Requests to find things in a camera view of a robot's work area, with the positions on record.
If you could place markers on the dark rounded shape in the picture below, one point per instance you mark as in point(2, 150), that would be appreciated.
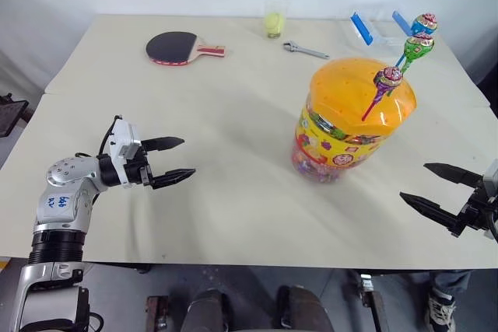
point(210, 310)
point(303, 310)

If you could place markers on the rusty metal table leg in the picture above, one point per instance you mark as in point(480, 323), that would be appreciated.
point(156, 314)

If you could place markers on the black stand beside table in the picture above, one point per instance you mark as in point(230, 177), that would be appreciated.
point(11, 114)

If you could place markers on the person's sneaker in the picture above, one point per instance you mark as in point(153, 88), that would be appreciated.
point(439, 310)

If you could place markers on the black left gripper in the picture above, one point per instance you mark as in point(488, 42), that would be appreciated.
point(138, 170)

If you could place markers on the person's jeans leg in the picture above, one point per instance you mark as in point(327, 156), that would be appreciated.
point(451, 281)

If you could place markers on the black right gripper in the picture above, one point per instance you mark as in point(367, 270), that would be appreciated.
point(480, 211)

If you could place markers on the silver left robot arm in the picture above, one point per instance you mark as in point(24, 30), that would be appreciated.
point(58, 211)

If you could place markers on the blue wrapped lollipop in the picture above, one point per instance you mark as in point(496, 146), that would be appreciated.
point(425, 24)

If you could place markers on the green wrapped lollipop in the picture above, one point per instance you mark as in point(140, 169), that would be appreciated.
point(418, 47)

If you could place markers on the black table tennis paddle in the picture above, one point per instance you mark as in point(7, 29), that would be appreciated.
point(171, 47)

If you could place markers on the clear box with blue clips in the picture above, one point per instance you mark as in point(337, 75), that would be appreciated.
point(379, 29)

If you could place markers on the metal table leg bracket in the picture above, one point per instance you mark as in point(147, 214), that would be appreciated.
point(372, 301)

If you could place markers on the purple wrapped lollipop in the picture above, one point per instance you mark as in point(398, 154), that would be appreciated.
point(388, 77)

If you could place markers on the clear plastic cup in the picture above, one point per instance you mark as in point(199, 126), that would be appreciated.
point(277, 5)

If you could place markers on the yellow tennis ball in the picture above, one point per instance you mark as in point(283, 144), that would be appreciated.
point(273, 24)

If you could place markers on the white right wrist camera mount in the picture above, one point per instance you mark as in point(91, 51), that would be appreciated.
point(491, 180)

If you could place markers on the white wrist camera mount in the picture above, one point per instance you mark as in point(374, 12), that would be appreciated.
point(491, 180)
point(125, 133)

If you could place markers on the lollipop jar with orange lid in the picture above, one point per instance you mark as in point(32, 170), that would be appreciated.
point(350, 114)

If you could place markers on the silver adjustable wrench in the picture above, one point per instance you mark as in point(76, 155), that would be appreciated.
point(307, 51)

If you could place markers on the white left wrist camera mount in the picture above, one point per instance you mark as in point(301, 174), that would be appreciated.
point(125, 133)

